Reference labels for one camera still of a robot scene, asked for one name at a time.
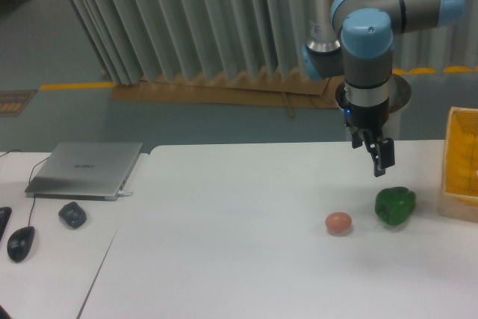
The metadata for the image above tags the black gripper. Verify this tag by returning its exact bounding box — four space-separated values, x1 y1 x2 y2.
344 100 395 177

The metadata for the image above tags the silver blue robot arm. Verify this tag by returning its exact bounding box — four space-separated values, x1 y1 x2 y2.
302 0 466 176

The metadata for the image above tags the green bell pepper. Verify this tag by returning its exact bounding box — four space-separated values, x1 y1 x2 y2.
374 187 416 226

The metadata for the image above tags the brown egg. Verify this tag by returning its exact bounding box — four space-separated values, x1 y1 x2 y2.
325 211 353 235

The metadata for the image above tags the yellow plastic basket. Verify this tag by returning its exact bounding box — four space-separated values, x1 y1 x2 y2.
441 107 477 207

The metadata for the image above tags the brown cardboard sheet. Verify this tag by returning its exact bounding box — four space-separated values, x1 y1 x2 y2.
109 69 344 117

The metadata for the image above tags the grey folding curtain screen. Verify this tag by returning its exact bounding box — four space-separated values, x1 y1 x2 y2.
50 0 478 87

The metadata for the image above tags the silver closed laptop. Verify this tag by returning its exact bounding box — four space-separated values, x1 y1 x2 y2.
25 142 143 200

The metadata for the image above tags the small black controller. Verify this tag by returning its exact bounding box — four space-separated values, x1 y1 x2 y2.
58 202 87 229

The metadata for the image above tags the black computer mouse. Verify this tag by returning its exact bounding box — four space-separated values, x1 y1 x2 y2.
7 226 35 263

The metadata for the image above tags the black keyboard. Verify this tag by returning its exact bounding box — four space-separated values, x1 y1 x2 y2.
0 207 12 241

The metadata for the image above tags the black mouse cable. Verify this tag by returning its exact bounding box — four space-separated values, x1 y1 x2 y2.
0 149 55 229

